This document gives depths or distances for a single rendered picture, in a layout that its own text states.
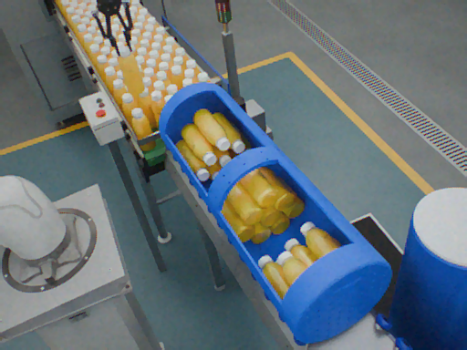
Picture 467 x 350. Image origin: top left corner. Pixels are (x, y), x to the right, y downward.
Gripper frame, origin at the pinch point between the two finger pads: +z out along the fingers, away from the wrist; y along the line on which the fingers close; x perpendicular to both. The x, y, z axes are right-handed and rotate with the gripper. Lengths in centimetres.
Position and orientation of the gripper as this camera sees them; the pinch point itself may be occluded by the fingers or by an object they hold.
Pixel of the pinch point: (121, 44)
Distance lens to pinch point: 179.0
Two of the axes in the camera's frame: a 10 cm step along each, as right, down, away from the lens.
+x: -4.6, -5.9, 6.6
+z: 1.2, 7.0, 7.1
